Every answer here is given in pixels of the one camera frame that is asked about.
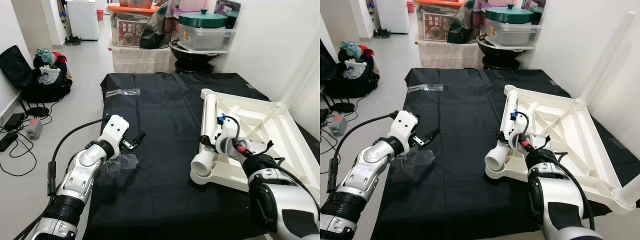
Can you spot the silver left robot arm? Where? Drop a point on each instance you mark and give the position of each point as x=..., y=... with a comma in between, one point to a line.
x=82, y=170
x=370, y=160

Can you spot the crumpled clear plastic bag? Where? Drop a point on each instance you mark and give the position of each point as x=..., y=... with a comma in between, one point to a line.
x=120, y=165
x=415, y=162

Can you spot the flat clear plastic strip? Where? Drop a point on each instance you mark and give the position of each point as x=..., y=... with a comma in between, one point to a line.
x=425, y=87
x=123, y=92

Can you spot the black cloth cover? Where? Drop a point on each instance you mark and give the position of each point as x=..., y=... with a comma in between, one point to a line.
x=450, y=200
x=160, y=200

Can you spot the white plastic table top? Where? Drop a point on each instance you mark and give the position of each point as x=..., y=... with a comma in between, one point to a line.
x=280, y=135
x=575, y=135

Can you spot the black wok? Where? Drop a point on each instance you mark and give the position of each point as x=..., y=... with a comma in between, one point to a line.
x=192, y=60
x=500, y=57

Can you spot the beige cloth covered table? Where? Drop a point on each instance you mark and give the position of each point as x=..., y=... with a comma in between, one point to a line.
x=447, y=55
x=140, y=60

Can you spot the grey charger with red label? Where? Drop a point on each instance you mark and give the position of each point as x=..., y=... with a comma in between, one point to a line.
x=34, y=129
x=338, y=125

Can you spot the flat black router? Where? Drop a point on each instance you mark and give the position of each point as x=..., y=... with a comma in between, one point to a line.
x=342, y=107
x=37, y=111

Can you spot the open black suitcase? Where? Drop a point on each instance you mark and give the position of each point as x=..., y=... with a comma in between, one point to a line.
x=350, y=87
x=15, y=65

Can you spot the white shelf board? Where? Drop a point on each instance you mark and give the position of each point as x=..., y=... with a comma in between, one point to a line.
x=530, y=47
x=222, y=50

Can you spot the white plastic bag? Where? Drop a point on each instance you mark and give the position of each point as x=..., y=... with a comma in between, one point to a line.
x=355, y=70
x=49, y=75

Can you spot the clear plastic storage box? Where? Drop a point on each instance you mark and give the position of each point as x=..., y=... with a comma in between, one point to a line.
x=512, y=35
x=207, y=39

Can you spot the red cloth item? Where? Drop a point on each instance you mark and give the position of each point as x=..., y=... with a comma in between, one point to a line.
x=366, y=51
x=60, y=57

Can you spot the black mop head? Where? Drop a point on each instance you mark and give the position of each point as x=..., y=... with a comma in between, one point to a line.
x=73, y=40
x=382, y=34

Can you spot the teal plush toy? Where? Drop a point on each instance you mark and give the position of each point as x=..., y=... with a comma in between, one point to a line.
x=350, y=50
x=45, y=56

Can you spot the black power adapter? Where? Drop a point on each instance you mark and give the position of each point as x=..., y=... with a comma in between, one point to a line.
x=13, y=120

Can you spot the black power strip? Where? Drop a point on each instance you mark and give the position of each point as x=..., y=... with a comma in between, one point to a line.
x=8, y=141

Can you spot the green pot lid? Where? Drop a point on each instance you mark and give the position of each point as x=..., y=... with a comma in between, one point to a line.
x=509, y=14
x=202, y=19

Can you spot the white appliance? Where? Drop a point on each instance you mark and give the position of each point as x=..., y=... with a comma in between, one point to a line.
x=392, y=15
x=82, y=20

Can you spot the small red bin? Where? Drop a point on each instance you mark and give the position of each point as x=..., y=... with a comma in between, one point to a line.
x=410, y=7
x=99, y=15

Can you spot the clear storage box orange lid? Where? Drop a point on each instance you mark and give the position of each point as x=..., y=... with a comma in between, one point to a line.
x=131, y=9
x=440, y=3

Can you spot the dark printed packet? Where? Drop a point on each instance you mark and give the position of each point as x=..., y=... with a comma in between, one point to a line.
x=534, y=5
x=227, y=7

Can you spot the brown basin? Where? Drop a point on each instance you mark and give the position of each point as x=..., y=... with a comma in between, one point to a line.
x=135, y=3

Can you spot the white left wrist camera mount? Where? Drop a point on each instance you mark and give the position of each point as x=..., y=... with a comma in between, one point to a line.
x=115, y=127
x=405, y=122

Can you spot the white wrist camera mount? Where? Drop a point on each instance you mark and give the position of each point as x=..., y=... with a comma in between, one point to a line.
x=405, y=122
x=525, y=131
x=115, y=127
x=230, y=135

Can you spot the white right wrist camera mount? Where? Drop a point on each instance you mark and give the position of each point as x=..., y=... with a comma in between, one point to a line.
x=525, y=131
x=230, y=135

